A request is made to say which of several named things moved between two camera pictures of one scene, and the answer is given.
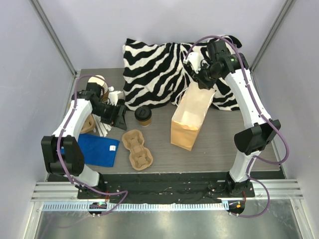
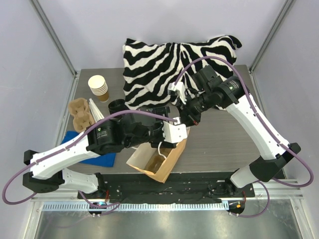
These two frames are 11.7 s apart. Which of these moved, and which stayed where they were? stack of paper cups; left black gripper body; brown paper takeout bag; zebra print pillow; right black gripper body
Moved: brown paper takeout bag; right black gripper body; left black gripper body
Stayed: stack of paper cups; zebra print pillow
